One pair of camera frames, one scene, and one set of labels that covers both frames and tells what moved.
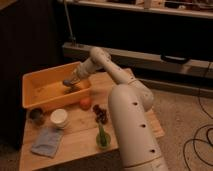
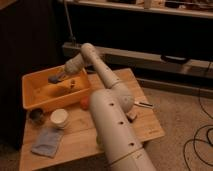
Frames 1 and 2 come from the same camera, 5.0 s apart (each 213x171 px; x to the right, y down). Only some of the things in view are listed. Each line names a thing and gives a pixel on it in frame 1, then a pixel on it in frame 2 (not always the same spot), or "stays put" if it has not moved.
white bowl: [59, 118] stays put
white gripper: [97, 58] to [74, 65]
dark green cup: [36, 116] stays put
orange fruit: [85, 103] stays put
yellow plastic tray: [46, 85] stays put
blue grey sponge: [67, 83] to [56, 78]
